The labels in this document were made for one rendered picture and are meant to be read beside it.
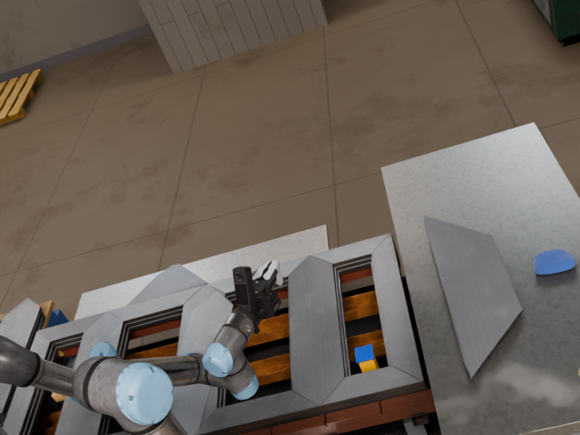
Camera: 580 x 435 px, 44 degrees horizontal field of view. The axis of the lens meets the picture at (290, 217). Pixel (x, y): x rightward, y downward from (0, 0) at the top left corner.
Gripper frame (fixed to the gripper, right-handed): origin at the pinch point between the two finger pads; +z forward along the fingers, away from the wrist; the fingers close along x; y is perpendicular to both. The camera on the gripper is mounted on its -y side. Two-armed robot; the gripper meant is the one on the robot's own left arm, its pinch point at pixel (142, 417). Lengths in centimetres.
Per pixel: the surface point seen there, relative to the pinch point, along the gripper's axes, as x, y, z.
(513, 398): -39, 119, -17
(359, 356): 2, 78, -1
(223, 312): 43, 27, 1
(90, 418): 6.3, -22.1, 1.1
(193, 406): 0.2, 18.5, 1.0
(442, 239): 26, 114, -20
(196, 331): 35.7, 16.3, 1.0
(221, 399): 1.9, 27.8, 2.8
